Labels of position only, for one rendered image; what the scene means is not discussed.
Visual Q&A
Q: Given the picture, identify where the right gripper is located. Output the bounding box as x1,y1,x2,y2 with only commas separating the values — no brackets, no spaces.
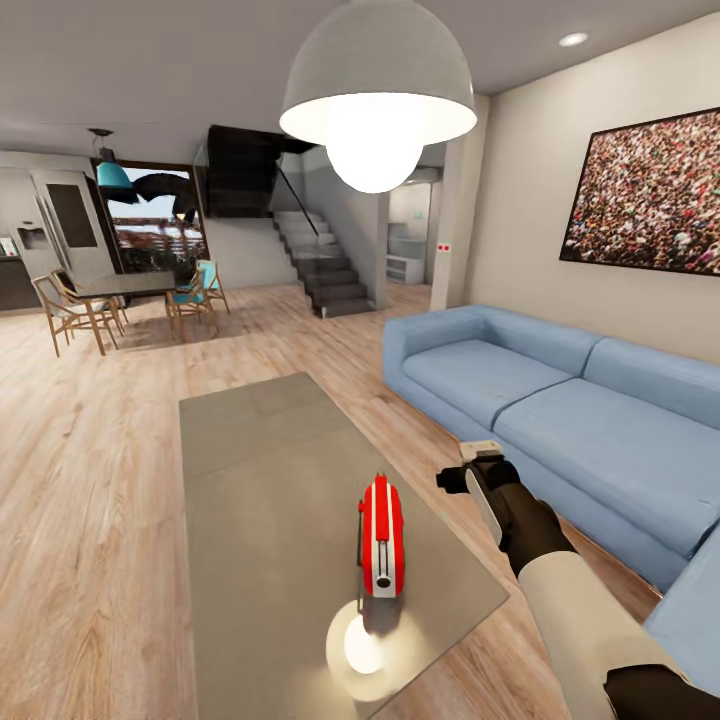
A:
436,464,470,494

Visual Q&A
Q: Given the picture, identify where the radio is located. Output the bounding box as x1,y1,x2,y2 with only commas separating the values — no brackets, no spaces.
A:
357,474,405,599

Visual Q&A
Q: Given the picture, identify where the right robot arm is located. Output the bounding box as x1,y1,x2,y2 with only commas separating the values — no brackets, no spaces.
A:
436,440,720,720

